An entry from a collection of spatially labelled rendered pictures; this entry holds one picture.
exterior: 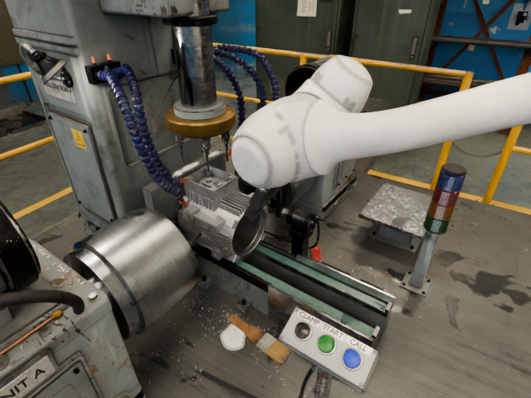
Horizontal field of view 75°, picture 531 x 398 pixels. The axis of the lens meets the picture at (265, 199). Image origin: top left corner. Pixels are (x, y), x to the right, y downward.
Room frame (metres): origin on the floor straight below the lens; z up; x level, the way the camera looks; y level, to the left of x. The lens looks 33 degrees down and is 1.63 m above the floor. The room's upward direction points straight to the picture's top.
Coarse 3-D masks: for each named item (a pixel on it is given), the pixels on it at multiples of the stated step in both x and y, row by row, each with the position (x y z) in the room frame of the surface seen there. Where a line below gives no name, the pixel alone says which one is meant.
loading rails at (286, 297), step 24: (216, 264) 0.77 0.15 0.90; (240, 264) 0.75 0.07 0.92; (264, 264) 0.79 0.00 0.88; (288, 264) 0.75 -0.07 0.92; (312, 264) 0.74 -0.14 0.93; (240, 288) 0.72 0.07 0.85; (264, 288) 0.67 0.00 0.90; (288, 288) 0.66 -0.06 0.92; (312, 288) 0.70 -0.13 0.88; (336, 288) 0.66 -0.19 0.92; (360, 288) 0.65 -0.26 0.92; (264, 312) 0.67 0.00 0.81; (288, 312) 0.61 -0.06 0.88; (312, 312) 0.57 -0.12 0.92; (336, 312) 0.58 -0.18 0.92; (360, 312) 0.61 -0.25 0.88; (384, 312) 0.58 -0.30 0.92; (360, 336) 0.50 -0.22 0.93
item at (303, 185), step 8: (240, 184) 1.08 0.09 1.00; (248, 184) 1.05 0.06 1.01; (288, 184) 0.95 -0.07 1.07; (296, 184) 0.97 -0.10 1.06; (304, 184) 1.01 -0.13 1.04; (312, 184) 1.07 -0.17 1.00; (248, 192) 1.04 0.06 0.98; (288, 192) 0.96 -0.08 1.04; (296, 192) 0.97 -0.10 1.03; (304, 192) 1.04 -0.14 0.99; (272, 200) 0.98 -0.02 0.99; (288, 200) 0.96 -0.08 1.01; (272, 208) 1.00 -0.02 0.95
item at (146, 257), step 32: (128, 224) 0.62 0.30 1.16; (160, 224) 0.63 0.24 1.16; (64, 256) 0.56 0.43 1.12; (96, 256) 0.53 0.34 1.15; (128, 256) 0.53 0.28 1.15; (160, 256) 0.56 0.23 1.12; (192, 256) 0.60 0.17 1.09; (128, 288) 0.48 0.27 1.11; (160, 288) 0.52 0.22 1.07; (192, 288) 0.59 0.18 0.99; (128, 320) 0.45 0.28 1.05
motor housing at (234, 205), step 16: (208, 208) 0.81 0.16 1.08; (224, 208) 0.79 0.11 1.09; (240, 208) 0.76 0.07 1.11; (192, 224) 0.79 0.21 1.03; (224, 224) 0.75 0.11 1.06; (240, 224) 0.88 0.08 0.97; (256, 224) 0.85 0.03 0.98; (208, 240) 0.75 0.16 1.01; (224, 240) 0.72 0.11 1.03; (240, 240) 0.83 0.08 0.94; (256, 240) 0.82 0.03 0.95; (240, 256) 0.75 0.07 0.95
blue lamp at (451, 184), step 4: (440, 172) 0.79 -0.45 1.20; (444, 172) 0.81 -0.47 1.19; (440, 176) 0.78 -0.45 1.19; (444, 176) 0.77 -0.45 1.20; (448, 176) 0.76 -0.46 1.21; (452, 176) 0.76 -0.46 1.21; (456, 176) 0.75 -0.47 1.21; (460, 176) 0.75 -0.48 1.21; (464, 176) 0.76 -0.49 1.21; (440, 180) 0.78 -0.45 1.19; (444, 180) 0.77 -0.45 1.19; (448, 180) 0.76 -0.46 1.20; (452, 180) 0.75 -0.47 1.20; (456, 180) 0.75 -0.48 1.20; (460, 180) 0.75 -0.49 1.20; (464, 180) 0.76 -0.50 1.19; (436, 184) 0.79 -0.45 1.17; (440, 184) 0.77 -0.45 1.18; (444, 184) 0.76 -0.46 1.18; (448, 184) 0.76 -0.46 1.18; (452, 184) 0.75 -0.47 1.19; (456, 184) 0.75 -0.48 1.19; (460, 184) 0.75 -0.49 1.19; (440, 188) 0.77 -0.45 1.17; (444, 188) 0.76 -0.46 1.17; (448, 188) 0.76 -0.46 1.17; (452, 188) 0.75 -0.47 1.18; (456, 188) 0.75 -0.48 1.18; (460, 188) 0.76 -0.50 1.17
